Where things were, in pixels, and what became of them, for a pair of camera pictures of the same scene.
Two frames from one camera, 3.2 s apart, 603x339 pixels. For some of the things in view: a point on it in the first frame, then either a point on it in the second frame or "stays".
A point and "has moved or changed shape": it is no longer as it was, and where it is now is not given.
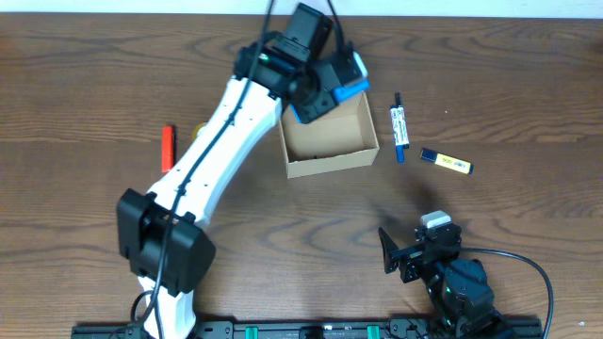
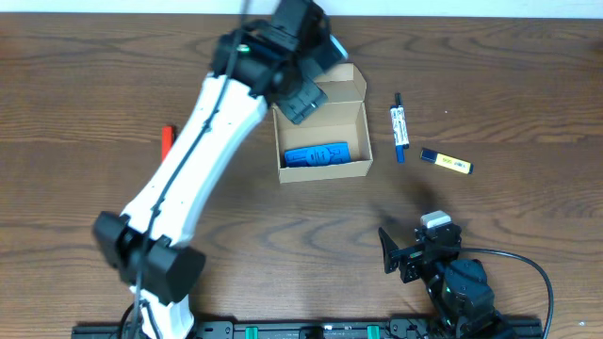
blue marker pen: x=399 y=131 stays
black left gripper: x=316 y=59 → x=305 y=100
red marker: x=167 y=149 has moved or changed shape
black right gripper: x=412 y=257 stays
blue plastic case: x=325 y=101 → x=318 y=154
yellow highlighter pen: x=448 y=162 stays
